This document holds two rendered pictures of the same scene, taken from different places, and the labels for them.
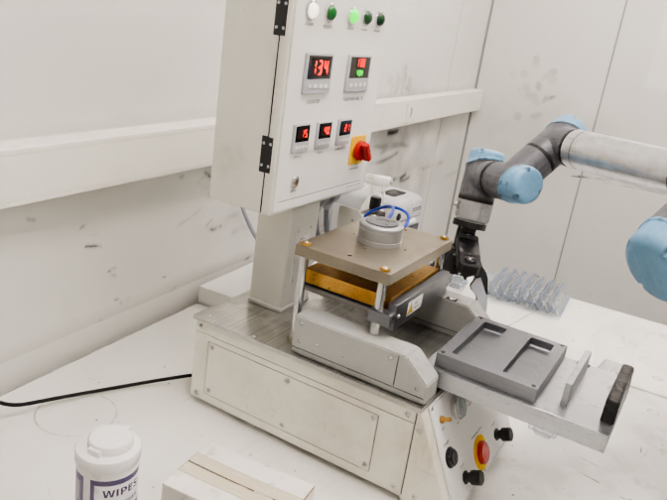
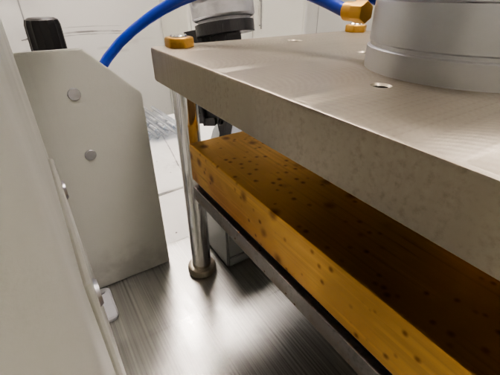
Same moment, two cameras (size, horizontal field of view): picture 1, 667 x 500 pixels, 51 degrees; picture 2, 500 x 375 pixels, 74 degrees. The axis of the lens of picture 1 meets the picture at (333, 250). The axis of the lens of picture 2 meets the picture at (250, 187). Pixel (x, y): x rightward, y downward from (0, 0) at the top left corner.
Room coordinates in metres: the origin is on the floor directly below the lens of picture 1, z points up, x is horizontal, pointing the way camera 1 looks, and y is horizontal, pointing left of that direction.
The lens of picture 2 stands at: (1.20, 0.09, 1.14)
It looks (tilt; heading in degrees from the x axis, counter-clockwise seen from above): 31 degrees down; 299
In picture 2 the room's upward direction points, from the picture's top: straight up
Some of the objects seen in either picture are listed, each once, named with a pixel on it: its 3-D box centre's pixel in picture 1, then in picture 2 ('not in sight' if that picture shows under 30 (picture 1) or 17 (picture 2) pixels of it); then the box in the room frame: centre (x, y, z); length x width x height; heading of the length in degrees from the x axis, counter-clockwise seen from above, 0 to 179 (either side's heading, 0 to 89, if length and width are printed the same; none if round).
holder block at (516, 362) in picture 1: (503, 354); not in sight; (1.07, -0.31, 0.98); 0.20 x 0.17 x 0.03; 152
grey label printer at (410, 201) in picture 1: (377, 213); not in sight; (2.20, -0.12, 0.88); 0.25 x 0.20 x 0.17; 59
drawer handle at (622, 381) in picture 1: (618, 392); not in sight; (0.98, -0.47, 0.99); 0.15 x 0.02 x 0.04; 152
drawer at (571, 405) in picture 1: (529, 371); not in sight; (1.05, -0.35, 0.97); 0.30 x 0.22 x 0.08; 62
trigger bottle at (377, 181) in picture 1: (372, 214); not in sight; (2.04, -0.10, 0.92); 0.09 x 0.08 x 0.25; 78
